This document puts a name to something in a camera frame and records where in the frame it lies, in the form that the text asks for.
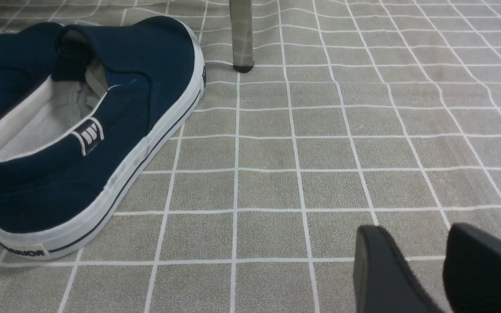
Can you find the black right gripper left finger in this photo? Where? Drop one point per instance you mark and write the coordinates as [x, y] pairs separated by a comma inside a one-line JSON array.
[[383, 279]]

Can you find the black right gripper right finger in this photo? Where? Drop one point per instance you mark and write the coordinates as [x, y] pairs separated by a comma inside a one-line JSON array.
[[472, 270]]

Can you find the stainless steel shoe rack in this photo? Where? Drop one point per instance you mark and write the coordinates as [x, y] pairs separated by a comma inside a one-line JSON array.
[[241, 19]]

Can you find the navy slip-on shoe left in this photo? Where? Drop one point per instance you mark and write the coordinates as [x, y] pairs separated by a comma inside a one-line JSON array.
[[33, 112]]

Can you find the grey checkered cloth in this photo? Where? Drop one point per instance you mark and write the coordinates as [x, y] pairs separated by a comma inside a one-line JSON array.
[[383, 112]]

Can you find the navy slip-on shoe right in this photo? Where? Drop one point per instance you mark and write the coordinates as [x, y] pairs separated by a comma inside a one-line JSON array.
[[133, 87]]

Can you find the navy slip-on shoe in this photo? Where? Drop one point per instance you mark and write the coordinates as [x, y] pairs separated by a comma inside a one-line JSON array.
[[33, 112], [133, 87]]

